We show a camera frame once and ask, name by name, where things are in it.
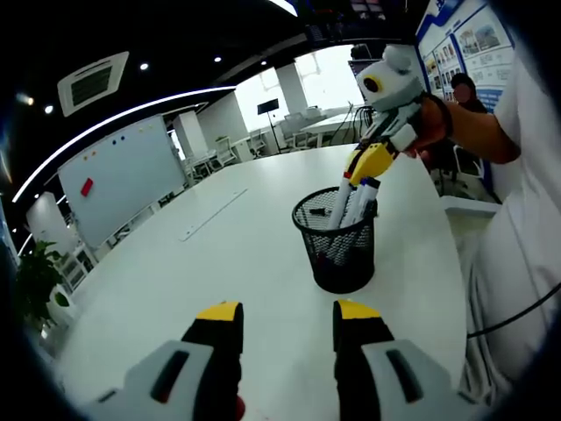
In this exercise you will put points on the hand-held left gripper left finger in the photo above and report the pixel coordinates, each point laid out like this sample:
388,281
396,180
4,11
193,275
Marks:
188,377

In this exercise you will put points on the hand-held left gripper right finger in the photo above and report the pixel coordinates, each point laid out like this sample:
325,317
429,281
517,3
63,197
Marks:
372,373

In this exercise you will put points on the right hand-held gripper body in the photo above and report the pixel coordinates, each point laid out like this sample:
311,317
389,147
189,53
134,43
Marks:
394,83

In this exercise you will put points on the blue cap whiteboard marker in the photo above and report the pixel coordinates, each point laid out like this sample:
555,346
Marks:
364,197

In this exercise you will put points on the red cap whiteboard marker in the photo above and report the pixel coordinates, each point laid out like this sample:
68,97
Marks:
339,206

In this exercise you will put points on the black mesh pen holder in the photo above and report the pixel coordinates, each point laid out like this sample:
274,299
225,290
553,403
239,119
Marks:
342,263

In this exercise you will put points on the large whiteboard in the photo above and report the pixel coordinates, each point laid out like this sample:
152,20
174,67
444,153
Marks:
127,175

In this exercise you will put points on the white background table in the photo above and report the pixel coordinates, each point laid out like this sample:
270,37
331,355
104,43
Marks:
328,125

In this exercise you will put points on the white chair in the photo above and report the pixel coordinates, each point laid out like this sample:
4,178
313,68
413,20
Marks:
469,206

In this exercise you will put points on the black panel on stand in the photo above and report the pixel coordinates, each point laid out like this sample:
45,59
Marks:
267,106

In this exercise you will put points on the straight ceiling light strip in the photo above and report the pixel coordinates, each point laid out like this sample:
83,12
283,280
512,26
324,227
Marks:
285,6

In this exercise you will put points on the white low shelf unit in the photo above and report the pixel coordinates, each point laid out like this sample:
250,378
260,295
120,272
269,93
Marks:
76,272

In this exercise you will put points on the group of white office chairs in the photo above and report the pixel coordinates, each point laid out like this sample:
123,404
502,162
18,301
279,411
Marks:
223,151

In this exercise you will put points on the operator in white shirt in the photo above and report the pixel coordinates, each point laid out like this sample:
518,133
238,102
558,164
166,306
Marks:
517,245

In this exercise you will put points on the green potted plant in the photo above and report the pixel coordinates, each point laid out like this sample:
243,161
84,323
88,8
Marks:
37,280

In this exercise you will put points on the red board eraser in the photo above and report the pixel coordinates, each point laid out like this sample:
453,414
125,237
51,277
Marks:
87,187

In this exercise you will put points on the row of round coloured magnets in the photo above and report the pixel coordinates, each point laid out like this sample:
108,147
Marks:
118,141

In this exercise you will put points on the curved ceiling light strip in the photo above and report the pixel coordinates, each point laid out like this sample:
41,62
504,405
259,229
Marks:
109,123

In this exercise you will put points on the white ceiling air conditioner vent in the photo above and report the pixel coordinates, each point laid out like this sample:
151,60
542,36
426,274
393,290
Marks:
92,83

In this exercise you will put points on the blue white wall display board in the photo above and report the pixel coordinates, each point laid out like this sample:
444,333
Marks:
477,48

